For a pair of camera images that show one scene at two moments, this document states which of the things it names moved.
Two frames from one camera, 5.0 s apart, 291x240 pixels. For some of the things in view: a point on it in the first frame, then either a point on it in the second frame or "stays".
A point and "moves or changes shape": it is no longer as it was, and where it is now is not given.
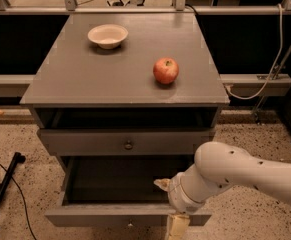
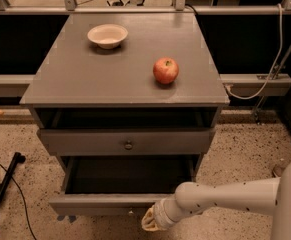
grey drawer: x=119 y=191 moves or changes shape
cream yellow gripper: x=175 y=194 -> x=159 y=215
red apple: x=166 y=70 stays
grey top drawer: x=123 y=141 stays
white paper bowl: x=107 y=36 stays
